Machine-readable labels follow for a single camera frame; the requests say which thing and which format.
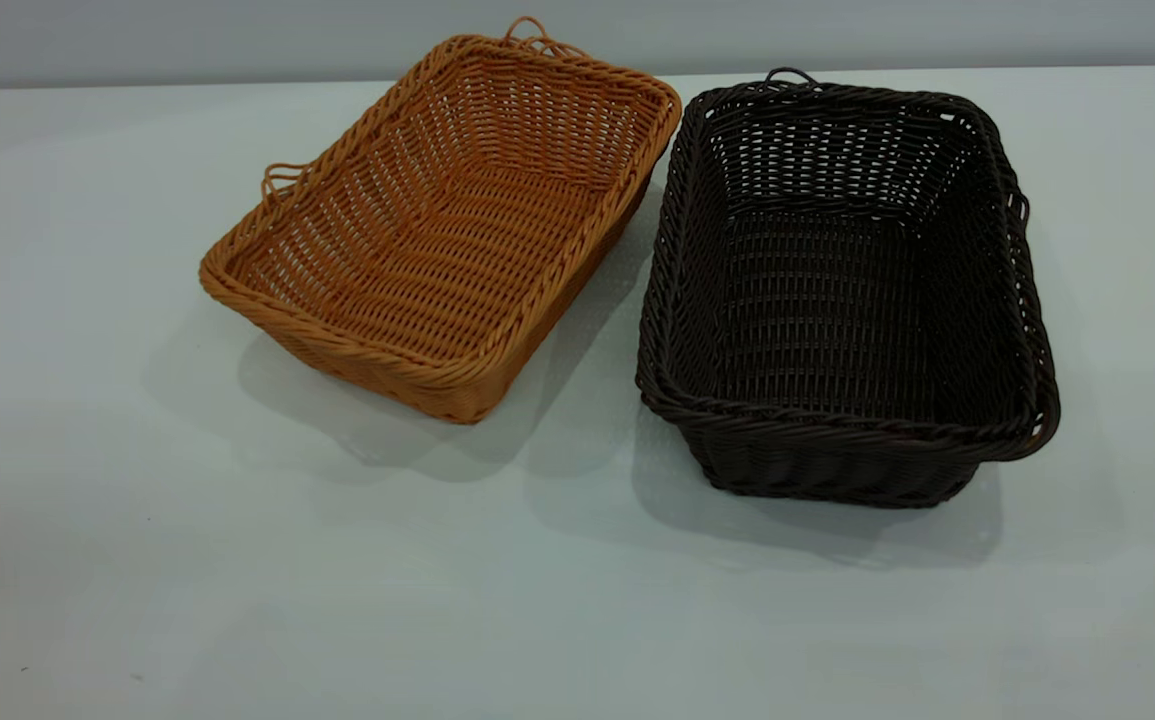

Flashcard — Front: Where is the light brown wicker basket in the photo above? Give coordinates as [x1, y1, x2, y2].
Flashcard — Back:
[199, 16, 683, 425]

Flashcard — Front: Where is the dark brown wicker basket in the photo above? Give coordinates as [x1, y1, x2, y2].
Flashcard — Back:
[635, 67, 1061, 509]

